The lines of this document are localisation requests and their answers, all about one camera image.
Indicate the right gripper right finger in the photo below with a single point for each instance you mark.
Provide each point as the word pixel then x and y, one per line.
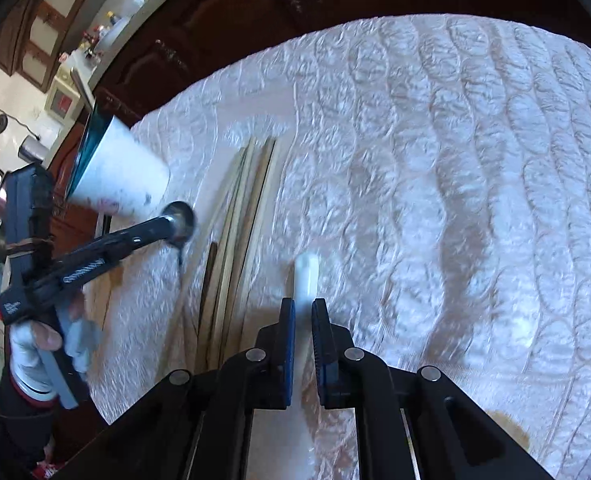
pixel 417 425

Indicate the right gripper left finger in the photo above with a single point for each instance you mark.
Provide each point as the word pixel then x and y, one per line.
pixel 196 426

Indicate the light wooden chopstick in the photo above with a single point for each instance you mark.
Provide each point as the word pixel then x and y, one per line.
pixel 218 263

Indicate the dark brown handled fork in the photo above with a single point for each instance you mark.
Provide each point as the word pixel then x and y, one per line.
pixel 204 316

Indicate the brown lower kitchen cabinets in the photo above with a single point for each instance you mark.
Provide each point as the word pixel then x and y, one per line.
pixel 200 25

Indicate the white gloved left hand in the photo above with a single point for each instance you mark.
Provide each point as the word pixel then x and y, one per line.
pixel 32 341

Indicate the silver electric kettle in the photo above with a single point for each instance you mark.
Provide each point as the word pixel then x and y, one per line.
pixel 32 150

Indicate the floral white utensil holder cup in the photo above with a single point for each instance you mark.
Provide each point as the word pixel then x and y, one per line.
pixel 113 173

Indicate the cream microwave oven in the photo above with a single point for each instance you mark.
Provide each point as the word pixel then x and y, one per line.
pixel 68 94

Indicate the white quilted tablecloth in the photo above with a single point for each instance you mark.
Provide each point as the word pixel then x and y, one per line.
pixel 508 320

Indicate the upper wall cabinets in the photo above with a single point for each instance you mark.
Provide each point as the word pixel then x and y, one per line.
pixel 31 38

